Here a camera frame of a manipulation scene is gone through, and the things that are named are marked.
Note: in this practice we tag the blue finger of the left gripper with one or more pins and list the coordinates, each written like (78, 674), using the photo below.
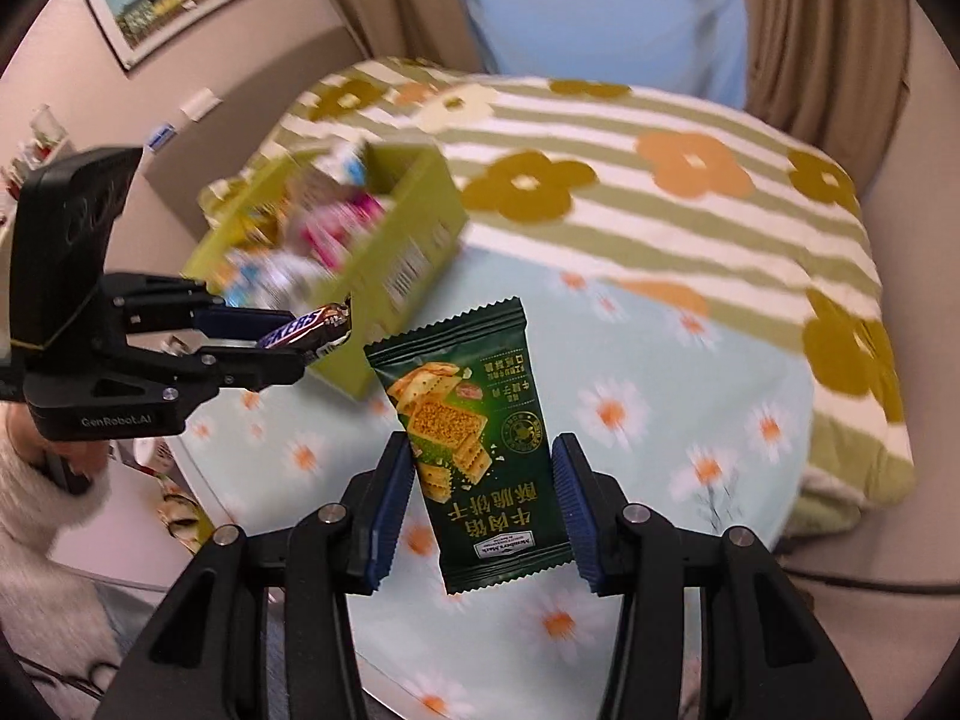
(211, 368)
(223, 322)

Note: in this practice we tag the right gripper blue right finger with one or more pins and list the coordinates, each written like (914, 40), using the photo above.
(764, 653)

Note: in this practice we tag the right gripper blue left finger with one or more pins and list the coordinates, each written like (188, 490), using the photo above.
(203, 652)

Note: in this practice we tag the snickers bar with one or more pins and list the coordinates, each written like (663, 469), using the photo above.
(314, 334)

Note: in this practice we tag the yellow-green cardboard box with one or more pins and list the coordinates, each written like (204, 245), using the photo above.
(389, 276)

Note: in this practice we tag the green cracker packet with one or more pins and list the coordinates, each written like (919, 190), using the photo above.
(464, 391)

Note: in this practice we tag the blue white snack bag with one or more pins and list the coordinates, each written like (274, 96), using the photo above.
(268, 279)

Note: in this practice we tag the pink white marshmallow snack bag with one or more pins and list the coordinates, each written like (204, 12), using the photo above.
(330, 234)

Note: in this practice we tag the person left hand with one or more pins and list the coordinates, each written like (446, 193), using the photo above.
(86, 459)

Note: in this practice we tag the grey headboard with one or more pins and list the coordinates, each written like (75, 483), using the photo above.
(218, 145)

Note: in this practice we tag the striped floral quilt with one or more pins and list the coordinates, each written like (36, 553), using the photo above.
(719, 215)

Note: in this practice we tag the blue window cover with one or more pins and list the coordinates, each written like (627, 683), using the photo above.
(692, 47)

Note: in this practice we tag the right brown curtain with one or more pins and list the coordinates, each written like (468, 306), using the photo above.
(831, 73)

